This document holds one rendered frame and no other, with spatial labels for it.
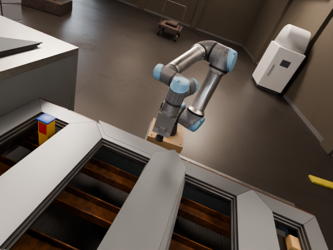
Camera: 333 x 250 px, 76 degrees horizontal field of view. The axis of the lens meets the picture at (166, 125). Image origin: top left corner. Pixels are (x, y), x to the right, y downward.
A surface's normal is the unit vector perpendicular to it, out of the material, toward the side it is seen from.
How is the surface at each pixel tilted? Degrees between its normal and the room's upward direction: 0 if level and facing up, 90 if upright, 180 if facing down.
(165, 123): 88
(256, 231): 0
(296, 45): 71
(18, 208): 0
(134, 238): 0
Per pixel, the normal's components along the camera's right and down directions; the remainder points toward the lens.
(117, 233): 0.30, -0.78
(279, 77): -0.16, 0.52
